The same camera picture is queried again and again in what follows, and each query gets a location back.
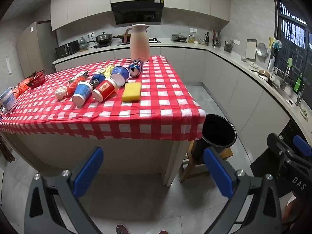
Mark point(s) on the steel pot with lid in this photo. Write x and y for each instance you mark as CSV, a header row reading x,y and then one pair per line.
x,y
179,37

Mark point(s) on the black range hood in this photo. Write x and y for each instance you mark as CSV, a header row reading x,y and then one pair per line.
x,y
136,12

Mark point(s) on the white green milk carton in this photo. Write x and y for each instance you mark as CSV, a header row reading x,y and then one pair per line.
x,y
81,75

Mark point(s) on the white kitchen island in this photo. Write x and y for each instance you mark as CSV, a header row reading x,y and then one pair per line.
x,y
109,156

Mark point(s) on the black frying pan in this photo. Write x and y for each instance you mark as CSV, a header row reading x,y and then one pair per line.
x,y
121,36

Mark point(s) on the red box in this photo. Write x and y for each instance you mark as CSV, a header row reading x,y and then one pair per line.
x,y
37,81

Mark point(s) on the steel faucet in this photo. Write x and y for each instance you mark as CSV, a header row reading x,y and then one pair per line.
x,y
284,80

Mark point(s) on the black floor mat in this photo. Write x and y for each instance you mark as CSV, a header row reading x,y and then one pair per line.
x,y
263,170

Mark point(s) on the green dish soap bottle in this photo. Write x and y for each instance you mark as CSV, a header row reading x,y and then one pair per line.
x,y
297,85

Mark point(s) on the wooden stool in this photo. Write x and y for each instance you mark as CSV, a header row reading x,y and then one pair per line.
x,y
192,168

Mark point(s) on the red white checkered tablecloth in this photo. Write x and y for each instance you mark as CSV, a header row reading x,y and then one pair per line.
x,y
158,104

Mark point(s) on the dark wine bottle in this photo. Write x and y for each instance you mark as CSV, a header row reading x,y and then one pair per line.
x,y
207,39

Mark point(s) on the dark barred window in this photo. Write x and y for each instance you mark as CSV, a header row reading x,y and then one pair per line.
x,y
292,29

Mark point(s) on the wooden bowl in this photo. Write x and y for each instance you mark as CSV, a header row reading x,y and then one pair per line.
x,y
264,73

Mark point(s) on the yellow and blue gloves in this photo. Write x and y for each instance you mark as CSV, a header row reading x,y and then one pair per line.
x,y
276,43

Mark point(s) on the black chopstick holder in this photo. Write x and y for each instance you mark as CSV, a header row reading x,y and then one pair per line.
x,y
228,47

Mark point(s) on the grey kitchen counter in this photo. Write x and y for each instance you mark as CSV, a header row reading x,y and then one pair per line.
x,y
175,56

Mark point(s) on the green cloth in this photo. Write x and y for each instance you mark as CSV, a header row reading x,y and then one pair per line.
x,y
289,62

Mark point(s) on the beige upper cabinets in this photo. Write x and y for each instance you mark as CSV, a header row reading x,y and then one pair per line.
x,y
85,2

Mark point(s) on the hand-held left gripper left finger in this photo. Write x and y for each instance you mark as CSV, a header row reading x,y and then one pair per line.
x,y
87,171

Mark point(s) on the crumpled white paper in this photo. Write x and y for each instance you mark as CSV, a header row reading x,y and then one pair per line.
x,y
61,93

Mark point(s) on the orange net bag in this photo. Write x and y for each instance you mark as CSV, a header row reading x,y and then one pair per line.
x,y
20,89

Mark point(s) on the steel colander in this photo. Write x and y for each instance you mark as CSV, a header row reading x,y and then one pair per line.
x,y
262,49

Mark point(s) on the black induction cooker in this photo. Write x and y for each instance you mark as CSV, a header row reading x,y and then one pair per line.
x,y
101,45

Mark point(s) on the yellow plastic wrapper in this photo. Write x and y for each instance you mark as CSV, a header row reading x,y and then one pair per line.
x,y
108,70

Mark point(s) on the yellow oil bottle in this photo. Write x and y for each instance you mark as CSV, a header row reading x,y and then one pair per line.
x,y
191,38

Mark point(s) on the black gas stove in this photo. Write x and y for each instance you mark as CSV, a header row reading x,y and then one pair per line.
x,y
154,40

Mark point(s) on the light blue paper cup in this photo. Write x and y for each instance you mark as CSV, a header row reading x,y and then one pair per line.
x,y
82,91

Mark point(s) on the white blue container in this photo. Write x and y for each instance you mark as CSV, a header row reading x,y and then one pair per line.
x,y
8,101

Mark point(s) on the person's slipper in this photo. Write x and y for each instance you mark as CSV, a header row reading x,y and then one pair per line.
x,y
122,229
162,232

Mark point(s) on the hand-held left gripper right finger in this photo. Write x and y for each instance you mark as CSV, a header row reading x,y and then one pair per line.
x,y
217,173

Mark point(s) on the pink thermos jug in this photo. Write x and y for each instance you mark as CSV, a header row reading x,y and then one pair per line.
x,y
140,43

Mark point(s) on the black bucket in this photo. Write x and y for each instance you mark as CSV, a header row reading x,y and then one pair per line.
x,y
217,131

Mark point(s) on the dark blue paper cup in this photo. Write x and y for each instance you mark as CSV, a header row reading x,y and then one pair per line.
x,y
120,72

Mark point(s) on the beige refrigerator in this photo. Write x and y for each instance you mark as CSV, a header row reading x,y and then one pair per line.
x,y
31,48

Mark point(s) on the green ceramic vase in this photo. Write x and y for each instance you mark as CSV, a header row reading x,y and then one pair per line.
x,y
83,44

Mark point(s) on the black microwave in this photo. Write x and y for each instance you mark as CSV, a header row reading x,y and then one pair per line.
x,y
65,49

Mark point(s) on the yellow sponge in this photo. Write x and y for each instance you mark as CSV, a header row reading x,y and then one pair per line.
x,y
131,92

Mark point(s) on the red paper cup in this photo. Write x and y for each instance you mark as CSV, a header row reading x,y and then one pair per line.
x,y
104,89

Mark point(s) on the red plastic bag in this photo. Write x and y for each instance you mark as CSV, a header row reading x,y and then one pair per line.
x,y
72,87

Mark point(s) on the person's right hand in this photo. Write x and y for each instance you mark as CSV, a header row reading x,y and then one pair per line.
x,y
293,208

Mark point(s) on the dark wok with lid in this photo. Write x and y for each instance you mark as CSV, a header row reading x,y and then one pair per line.
x,y
103,38

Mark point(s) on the crushed blue drink can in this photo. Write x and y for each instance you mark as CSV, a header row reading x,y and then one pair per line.
x,y
135,68

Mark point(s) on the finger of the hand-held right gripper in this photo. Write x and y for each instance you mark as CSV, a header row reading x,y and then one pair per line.
x,y
279,146
302,146

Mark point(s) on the knife rack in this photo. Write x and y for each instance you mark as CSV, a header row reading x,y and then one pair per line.
x,y
216,39

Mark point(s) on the white cutting board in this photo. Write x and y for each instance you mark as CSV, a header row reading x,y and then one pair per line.
x,y
251,50

